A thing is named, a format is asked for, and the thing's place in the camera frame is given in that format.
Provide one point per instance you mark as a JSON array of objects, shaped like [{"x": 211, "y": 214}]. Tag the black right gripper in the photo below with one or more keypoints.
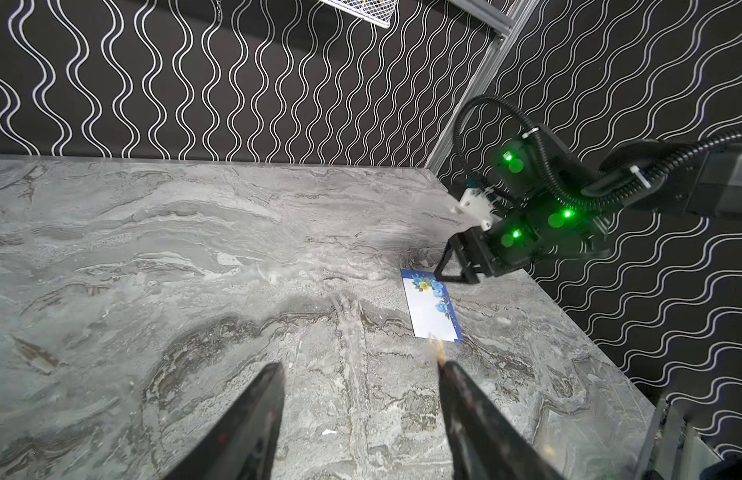
[{"x": 546, "y": 231}]

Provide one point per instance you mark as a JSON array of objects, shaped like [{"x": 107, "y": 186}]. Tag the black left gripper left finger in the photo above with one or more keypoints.
[{"x": 243, "y": 443}]

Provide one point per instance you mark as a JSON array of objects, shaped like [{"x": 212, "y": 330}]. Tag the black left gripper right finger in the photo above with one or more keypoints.
[{"x": 483, "y": 443}]

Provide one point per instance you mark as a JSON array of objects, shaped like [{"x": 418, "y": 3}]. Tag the floral blue white letter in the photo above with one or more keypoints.
[{"x": 430, "y": 308}]

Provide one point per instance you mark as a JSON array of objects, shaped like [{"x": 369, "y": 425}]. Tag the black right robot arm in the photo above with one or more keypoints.
[{"x": 539, "y": 203}]

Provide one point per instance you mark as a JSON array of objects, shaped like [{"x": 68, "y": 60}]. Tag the aluminium back crossbar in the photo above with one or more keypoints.
[{"x": 486, "y": 13}]

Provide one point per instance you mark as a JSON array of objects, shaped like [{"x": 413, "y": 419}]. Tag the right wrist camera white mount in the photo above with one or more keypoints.
[{"x": 476, "y": 206}]

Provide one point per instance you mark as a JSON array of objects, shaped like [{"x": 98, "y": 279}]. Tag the aluminium corner post right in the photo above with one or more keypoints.
[{"x": 496, "y": 52}]

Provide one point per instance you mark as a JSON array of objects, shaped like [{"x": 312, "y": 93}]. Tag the white wire mesh basket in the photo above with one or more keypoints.
[{"x": 376, "y": 12}]

